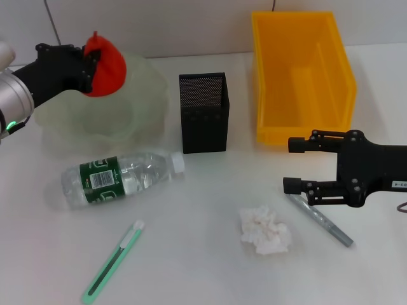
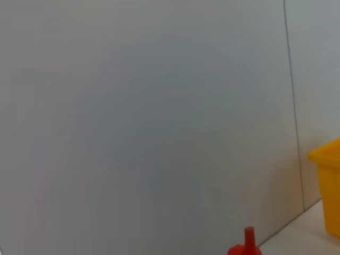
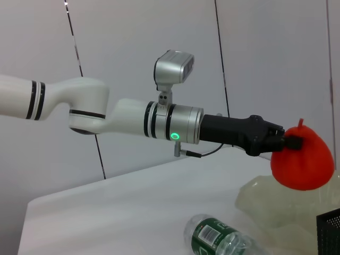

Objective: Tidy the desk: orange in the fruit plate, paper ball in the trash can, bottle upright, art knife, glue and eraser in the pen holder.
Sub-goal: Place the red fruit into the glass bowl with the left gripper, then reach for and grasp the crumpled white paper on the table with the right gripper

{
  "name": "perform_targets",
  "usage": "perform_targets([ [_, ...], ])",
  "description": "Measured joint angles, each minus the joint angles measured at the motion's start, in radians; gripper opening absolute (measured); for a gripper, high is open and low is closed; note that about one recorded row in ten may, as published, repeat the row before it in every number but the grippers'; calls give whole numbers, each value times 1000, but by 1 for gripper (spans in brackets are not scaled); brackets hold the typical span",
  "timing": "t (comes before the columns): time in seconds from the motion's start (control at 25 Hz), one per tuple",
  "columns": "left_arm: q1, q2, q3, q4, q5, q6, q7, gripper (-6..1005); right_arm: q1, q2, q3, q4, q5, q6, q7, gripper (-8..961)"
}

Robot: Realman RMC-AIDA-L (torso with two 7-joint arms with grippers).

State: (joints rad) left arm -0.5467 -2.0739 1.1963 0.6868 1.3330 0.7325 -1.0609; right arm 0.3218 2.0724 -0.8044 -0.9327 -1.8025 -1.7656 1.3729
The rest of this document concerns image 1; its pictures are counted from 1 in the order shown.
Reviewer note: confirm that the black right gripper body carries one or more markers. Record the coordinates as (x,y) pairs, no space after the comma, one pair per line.
(381,168)

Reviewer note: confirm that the orange fruit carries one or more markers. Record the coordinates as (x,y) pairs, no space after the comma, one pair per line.
(111,70)

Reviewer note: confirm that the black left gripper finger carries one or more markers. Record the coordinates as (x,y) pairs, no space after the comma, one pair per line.
(94,57)
(89,81)

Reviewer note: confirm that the green utility knife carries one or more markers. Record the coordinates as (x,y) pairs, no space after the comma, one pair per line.
(108,263)

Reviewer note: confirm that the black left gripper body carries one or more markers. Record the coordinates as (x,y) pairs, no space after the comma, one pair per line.
(57,70)

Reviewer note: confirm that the clear green-label water bottle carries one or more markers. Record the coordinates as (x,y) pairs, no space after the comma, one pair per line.
(140,173)

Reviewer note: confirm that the pale green glass fruit plate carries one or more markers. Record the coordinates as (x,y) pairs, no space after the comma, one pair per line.
(127,117)

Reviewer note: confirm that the grey pen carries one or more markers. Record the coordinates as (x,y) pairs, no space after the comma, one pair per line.
(321,219)

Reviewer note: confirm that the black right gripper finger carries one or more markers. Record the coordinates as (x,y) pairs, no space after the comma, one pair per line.
(292,185)
(299,144)

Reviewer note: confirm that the yellow plastic bin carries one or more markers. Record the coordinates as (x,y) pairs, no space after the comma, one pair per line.
(302,63)

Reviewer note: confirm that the white paper ball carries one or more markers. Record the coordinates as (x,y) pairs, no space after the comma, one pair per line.
(265,230)

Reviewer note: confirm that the black mesh pen holder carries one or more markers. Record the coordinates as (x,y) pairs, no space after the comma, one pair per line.
(206,127)

